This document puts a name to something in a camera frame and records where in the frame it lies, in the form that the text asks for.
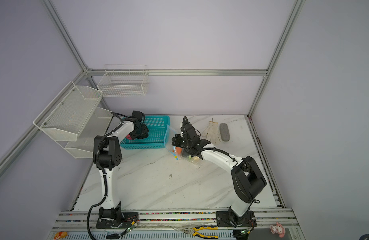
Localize clear zip bag blue zipper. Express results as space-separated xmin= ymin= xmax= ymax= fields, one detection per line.
xmin=164 ymin=125 xmax=202 ymax=169

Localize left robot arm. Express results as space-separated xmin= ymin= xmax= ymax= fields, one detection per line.
xmin=88 ymin=111 xmax=149 ymax=224

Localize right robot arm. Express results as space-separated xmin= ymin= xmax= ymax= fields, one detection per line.
xmin=172 ymin=117 xmax=267 ymax=221

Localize teal plastic basket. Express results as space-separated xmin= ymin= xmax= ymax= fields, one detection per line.
xmin=120 ymin=115 xmax=171 ymax=150

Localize white work glove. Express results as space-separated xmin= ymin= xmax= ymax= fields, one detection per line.
xmin=201 ymin=119 xmax=222 ymax=145

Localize grey oval stone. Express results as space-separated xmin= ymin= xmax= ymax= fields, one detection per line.
xmin=219 ymin=123 xmax=230 ymax=142

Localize white mesh shelf lower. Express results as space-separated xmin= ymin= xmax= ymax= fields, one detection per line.
xmin=57 ymin=108 xmax=113 ymax=159

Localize white mesh shelf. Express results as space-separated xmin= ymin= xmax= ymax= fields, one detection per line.
xmin=57 ymin=108 xmax=113 ymax=159
xmin=33 ymin=82 xmax=103 ymax=142

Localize white mesh shelf upper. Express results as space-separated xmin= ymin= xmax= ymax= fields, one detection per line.
xmin=33 ymin=82 xmax=103 ymax=142

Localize pink toy figure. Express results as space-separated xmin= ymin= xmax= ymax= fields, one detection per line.
xmin=270 ymin=222 xmax=285 ymax=238

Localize yellow toy figure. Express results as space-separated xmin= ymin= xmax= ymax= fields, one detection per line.
xmin=53 ymin=232 xmax=68 ymax=240

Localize white wire basket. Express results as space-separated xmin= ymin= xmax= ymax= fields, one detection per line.
xmin=97 ymin=65 xmax=150 ymax=97

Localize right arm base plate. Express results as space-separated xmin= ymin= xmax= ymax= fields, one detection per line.
xmin=215 ymin=210 xmax=257 ymax=228

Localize yellow handled pliers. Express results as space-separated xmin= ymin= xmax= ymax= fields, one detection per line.
xmin=179 ymin=226 xmax=219 ymax=240

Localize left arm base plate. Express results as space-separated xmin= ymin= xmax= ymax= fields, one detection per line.
xmin=96 ymin=208 xmax=139 ymax=229

